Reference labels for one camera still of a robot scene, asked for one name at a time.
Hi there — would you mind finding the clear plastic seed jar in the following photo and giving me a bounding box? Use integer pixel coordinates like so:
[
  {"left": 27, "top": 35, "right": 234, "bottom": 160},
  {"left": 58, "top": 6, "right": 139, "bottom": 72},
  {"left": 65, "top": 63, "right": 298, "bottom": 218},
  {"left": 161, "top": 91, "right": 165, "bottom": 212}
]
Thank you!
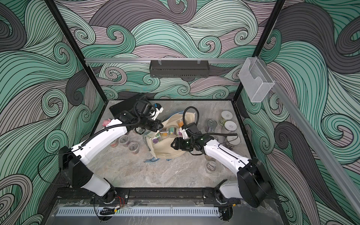
[{"left": 128, "top": 142, "right": 139, "bottom": 155}]

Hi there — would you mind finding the clear red label jar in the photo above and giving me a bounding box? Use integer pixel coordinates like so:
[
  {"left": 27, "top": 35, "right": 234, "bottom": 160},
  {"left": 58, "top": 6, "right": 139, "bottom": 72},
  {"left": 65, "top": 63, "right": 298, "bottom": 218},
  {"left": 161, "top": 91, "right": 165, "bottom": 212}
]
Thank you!
[{"left": 205, "top": 160, "right": 218, "bottom": 174}]

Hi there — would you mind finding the beige canvas tote bag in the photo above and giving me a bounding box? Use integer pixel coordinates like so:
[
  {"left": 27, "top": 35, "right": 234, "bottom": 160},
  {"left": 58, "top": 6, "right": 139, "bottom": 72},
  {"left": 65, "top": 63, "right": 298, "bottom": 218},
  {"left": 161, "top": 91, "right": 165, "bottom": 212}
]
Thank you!
[{"left": 143, "top": 112, "right": 185, "bottom": 163}]

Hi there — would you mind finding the red label seed jar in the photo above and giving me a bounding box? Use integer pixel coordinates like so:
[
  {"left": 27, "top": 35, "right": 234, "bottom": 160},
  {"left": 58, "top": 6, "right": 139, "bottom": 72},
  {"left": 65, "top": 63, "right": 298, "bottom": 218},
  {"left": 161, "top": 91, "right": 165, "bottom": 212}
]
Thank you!
[{"left": 110, "top": 139, "right": 119, "bottom": 148}]

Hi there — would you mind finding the green label seed jar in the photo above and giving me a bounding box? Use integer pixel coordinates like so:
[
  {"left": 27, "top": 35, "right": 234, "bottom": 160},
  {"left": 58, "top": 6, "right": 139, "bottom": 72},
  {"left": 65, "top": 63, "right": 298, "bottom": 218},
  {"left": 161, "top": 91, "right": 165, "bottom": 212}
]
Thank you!
[{"left": 219, "top": 110, "right": 233, "bottom": 126}]

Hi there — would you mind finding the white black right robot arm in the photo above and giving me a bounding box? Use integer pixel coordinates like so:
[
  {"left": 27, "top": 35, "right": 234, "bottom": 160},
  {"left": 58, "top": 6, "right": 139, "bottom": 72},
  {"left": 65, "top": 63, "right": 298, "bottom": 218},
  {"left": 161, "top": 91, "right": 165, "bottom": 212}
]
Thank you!
[{"left": 171, "top": 135, "right": 272, "bottom": 208}]

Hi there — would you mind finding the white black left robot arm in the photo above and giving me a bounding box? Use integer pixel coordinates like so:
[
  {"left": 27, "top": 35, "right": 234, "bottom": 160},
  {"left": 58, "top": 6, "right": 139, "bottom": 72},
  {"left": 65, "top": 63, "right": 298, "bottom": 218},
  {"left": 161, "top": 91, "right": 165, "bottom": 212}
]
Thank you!
[{"left": 59, "top": 119, "right": 130, "bottom": 204}]

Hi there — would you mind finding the purple eggplant label jar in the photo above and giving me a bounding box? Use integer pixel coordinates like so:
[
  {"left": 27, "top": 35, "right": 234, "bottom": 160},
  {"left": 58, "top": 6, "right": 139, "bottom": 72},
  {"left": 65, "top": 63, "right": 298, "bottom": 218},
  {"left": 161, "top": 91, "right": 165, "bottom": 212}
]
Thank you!
[{"left": 152, "top": 133, "right": 163, "bottom": 144}]

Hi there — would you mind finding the orange label small jar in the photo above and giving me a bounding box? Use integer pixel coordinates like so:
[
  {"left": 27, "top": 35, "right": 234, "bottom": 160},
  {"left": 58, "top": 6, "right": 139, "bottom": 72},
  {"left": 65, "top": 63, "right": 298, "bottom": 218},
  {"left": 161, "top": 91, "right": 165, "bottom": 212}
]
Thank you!
[{"left": 176, "top": 119, "right": 184, "bottom": 128}]

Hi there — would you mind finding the black hard case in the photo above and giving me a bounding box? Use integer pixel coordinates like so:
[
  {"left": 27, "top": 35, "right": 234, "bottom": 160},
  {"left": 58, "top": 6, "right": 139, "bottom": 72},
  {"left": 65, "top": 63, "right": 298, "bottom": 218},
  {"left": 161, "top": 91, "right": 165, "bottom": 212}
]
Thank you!
[{"left": 109, "top": 94, "right": 149, "bottom": 119}]

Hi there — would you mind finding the pink small toy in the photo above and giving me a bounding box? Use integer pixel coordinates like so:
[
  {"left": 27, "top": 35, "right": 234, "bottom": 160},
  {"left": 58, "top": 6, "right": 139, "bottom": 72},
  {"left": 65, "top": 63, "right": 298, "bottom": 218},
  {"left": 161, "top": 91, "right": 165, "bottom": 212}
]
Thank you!
[{"left": 102, "top": 119, "right": 112, "bottom": 127}]

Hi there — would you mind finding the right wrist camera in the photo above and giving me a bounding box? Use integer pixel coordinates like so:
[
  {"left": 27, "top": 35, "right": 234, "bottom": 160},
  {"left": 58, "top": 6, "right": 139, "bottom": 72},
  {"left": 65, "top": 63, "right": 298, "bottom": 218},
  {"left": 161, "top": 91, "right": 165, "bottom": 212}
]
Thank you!
[{"left": 180, "top": 128, "right": 189, "bottom": 140}]

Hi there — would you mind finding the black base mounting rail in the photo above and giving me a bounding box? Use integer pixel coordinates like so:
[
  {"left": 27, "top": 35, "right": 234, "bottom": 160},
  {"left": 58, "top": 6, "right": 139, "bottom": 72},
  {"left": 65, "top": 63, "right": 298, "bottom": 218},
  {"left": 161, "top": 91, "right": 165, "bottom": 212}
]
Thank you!
[{"left": 55, "top": 187, "right": 242, "bottom": 205}]

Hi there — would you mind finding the black perforated wall shelf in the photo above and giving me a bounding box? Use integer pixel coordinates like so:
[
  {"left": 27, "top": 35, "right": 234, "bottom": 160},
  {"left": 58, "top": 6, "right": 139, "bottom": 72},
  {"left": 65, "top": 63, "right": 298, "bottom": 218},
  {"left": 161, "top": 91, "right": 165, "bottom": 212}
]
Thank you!
[{"left": 149, "top": 61, "right": 210, "bottom": 78}]

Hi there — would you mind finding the clear acrylic wall box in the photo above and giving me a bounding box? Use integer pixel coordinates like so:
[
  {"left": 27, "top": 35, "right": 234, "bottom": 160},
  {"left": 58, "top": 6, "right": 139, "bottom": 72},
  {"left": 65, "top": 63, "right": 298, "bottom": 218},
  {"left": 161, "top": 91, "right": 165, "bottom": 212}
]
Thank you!
[{"left": 239, "top": 57, "right": 274, "bottom": 103}]

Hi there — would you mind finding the aluminium wall rail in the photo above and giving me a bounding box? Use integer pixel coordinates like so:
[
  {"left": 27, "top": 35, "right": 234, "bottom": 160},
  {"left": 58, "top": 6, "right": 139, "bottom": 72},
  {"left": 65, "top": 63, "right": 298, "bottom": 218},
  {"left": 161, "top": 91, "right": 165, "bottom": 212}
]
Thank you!
[{"left": 84, "top": 57, "right": 246, "bottom": 64}]

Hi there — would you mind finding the white slotted cable duct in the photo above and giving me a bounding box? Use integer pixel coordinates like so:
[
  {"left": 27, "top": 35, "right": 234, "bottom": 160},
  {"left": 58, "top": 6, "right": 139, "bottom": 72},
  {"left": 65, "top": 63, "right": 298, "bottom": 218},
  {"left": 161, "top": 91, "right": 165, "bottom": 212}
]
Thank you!
[{"left": 55, "top": 206, "right": 220, "bottom": 217}]

